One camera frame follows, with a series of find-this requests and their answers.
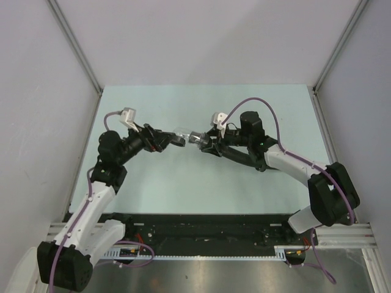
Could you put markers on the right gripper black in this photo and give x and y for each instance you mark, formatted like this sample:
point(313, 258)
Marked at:
point(213, 148)

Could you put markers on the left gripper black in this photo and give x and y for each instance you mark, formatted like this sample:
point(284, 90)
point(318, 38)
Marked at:
point(153, 140)

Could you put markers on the clear plastic elbow fitting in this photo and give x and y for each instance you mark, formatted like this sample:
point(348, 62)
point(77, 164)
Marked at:
point(189, 137)

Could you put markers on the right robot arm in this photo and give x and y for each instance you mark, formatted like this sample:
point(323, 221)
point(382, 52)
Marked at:
point(332, 194)

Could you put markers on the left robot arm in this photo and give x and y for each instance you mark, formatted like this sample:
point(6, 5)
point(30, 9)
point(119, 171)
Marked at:
point(68, 261)

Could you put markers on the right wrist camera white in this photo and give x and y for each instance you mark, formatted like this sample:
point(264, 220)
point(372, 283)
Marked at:
point(219, 121)

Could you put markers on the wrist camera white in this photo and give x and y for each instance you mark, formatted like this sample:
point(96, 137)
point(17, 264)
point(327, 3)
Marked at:
point(219, 121)
point(127, 118)

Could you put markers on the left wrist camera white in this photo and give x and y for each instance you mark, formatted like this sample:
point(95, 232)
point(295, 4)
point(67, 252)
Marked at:
point(127, 118)

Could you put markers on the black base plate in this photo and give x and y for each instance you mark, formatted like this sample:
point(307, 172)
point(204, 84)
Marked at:
point(265, 229)

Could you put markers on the grey slotted cable duct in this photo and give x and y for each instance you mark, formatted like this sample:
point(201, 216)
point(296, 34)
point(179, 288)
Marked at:
point(130, 254)

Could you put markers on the left aluminium corner post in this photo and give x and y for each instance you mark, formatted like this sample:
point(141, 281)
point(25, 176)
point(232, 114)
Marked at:
point(74, 44)

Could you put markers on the aluminium corner post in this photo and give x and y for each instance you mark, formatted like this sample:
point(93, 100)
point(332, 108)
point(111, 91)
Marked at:
point(341, 43)
point(74, 44)

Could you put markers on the right aluminium corner post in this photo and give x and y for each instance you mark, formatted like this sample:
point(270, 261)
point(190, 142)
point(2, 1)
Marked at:
point(341, 43)

